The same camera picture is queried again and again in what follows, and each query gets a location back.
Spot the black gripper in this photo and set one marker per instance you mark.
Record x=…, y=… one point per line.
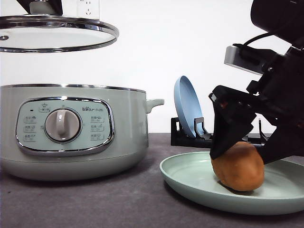
x=277, y=97

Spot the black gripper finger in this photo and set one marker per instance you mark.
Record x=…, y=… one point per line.
x=25, y=4
x=57, y=7

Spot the glass steamer lid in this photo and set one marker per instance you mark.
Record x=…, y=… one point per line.
x=53, y=33

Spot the brown potato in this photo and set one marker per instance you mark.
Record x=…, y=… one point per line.
x=240, y=168

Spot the green plate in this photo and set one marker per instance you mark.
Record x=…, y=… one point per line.
x=191, y=178

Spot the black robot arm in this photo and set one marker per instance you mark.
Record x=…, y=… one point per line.
x=283, y=17

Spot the black plate rack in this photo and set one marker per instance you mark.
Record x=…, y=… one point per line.
x=203, y=138

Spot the blue plate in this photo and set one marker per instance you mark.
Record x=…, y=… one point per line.
x=188, y=104

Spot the green electric steamer pot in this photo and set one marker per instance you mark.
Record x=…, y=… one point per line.
x=72, y=132

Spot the white wall socket left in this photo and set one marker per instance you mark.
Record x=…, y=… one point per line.
x=88, y=8

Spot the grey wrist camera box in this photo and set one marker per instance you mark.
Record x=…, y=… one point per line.
x=247, y=58

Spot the black cable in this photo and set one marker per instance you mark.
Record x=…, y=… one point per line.
x=267, y=34

